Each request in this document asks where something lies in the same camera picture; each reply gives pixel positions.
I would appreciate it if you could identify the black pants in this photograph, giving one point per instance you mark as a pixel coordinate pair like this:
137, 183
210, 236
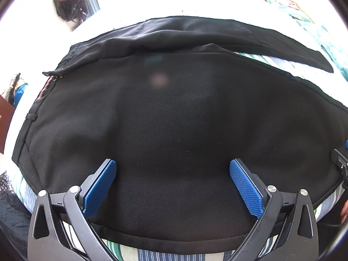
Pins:
174, 127

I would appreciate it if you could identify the black lace cloth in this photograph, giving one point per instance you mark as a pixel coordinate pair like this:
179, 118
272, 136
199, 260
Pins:
12, 212

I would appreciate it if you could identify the black hanging bag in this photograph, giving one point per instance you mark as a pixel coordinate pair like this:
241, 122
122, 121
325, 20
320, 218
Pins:
68, 5

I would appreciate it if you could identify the large teal patterned pillow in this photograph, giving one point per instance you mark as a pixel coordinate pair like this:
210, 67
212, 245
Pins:
329, 40

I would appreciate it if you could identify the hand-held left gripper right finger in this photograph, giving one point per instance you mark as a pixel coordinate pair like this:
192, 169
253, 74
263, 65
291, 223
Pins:
246, 187

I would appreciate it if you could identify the brown wooden furniture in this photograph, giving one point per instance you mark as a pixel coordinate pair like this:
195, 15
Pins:
6, 122

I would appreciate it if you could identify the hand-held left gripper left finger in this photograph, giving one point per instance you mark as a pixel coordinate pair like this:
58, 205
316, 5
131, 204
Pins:
100, 187

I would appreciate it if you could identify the blue bag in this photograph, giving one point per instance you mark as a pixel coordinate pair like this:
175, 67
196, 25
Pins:
19, 95

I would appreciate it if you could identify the bed with striped sheet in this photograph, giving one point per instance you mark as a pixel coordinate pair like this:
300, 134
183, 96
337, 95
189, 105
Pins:
168, 254

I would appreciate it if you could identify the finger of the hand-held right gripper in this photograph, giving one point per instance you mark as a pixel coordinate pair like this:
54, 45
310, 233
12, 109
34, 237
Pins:
340, 161

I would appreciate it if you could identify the small teal patterned pillow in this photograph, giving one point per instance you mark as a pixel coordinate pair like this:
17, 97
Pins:
295, 9

